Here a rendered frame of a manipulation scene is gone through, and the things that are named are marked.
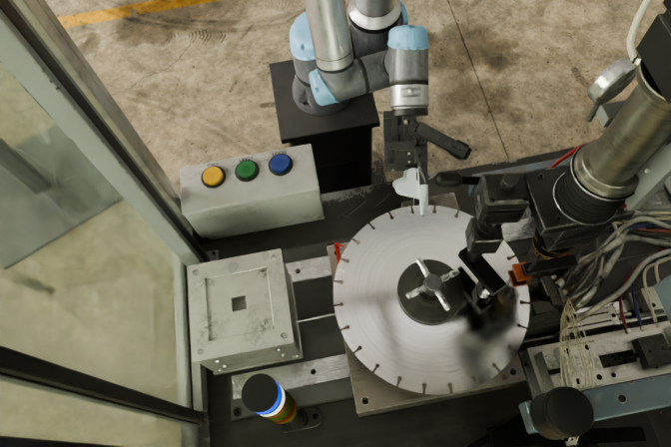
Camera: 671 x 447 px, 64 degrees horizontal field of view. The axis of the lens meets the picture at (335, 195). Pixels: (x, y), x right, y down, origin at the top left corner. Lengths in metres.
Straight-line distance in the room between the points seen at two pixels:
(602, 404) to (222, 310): 0.62
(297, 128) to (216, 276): 0.47
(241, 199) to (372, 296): 0.34
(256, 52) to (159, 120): 0.53
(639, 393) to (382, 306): 0.39
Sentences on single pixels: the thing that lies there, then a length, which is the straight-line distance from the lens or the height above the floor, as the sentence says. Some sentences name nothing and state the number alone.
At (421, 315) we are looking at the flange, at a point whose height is 0.96.
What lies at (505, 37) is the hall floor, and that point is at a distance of 2.60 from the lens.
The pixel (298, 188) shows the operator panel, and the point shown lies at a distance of 1.08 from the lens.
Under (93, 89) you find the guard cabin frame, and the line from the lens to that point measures 0.84.
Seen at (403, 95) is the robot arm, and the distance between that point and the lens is 1.02.
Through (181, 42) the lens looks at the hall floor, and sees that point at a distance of 2.68.
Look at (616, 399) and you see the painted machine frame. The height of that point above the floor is 1.05.
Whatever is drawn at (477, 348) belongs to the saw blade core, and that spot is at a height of 0.95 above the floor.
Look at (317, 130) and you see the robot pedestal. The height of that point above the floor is 0.75.
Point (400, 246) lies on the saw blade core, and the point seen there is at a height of 0.95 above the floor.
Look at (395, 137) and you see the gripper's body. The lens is 1.03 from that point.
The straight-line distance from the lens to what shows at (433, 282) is 0.89.
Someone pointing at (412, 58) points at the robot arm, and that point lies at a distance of 1.03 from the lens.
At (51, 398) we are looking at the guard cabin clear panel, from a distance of 0.65.
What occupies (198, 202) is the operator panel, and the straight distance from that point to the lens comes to 1.11.
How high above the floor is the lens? 1.84
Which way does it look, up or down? 63 degrees down
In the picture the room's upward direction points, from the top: 7 degrees counter-clockwise
